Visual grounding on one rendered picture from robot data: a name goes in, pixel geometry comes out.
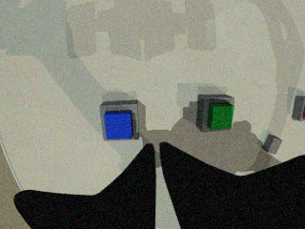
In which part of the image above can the blue button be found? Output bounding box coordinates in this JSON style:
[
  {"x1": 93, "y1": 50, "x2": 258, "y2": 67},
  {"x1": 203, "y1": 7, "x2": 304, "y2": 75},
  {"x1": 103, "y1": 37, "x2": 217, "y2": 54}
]
[{"x1": 99, "y1": 100, "x2": 138, "y2": 141}]

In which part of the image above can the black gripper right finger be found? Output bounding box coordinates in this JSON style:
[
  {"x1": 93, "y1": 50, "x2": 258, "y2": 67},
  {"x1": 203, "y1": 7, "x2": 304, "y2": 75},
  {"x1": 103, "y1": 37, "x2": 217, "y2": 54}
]
[{"x1": 159, "y1": 141, "x2": 305, "y2": 229}]

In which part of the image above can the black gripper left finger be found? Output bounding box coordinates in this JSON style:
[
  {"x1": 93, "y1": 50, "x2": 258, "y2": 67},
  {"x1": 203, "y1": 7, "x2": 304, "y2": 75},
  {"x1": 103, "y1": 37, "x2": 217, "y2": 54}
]
[{"x1": 14, "y1": 142, "x2": 156, "y2": 229}]

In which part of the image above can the grey cube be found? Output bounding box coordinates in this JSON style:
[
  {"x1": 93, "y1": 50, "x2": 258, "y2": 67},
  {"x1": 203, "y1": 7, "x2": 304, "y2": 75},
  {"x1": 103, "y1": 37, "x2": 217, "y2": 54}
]
[{"x1": 262, "y1": 134, "x2": 282, "y2": 154}]

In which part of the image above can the green button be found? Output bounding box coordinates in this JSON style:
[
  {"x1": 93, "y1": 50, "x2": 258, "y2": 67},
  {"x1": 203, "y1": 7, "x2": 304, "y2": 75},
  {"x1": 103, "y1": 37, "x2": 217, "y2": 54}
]
[{"x1": 195, "y1": 94, "x2": 235, "y2": 133}]

